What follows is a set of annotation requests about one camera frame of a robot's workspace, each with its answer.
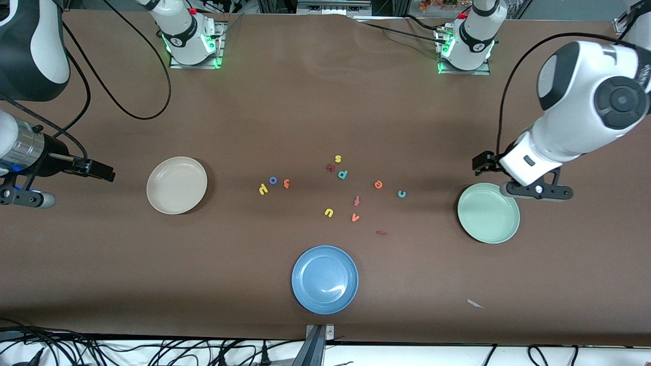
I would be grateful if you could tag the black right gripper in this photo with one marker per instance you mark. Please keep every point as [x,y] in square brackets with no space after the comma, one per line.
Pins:
[53,154]

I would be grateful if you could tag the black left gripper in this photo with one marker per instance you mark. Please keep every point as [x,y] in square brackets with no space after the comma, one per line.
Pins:
[486,161]

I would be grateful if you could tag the yellow letter h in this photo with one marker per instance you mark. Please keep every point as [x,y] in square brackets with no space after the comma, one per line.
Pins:
[263,190]

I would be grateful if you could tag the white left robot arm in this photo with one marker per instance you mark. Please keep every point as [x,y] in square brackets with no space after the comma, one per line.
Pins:
[574,76]

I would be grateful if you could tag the pale green plate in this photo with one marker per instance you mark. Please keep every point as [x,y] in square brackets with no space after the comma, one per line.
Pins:
[488,216]

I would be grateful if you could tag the beige brown plate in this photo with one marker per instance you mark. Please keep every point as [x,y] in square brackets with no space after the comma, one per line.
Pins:
[176,185]

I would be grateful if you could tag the white paper scrap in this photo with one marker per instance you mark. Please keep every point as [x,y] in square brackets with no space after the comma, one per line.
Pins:
[474,303]

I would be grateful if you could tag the orange artificial leaves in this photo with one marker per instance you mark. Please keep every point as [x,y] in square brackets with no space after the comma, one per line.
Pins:
[437,4]

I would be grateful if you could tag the brown paper table cover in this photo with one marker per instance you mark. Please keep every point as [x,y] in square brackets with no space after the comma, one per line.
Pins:
[325,101]

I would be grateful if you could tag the blue plate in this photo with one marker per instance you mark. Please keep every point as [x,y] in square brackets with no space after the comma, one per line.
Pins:
[324,279]

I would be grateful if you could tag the grey power strip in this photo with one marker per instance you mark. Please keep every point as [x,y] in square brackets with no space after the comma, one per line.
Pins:
[333,7]

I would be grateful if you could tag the black power plug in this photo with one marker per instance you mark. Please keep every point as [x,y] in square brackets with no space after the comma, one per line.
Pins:
[265,356]
[222,358]

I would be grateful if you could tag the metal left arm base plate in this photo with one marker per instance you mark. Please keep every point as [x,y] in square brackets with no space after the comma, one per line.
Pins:
[480,71]

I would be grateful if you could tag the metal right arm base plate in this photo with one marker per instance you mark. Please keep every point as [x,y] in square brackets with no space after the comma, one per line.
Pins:
[219,51]

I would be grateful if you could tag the aluminium frame rail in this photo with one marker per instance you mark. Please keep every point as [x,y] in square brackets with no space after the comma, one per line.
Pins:
[618,26]

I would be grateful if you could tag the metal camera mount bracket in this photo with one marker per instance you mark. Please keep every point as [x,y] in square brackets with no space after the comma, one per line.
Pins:
[319,345]

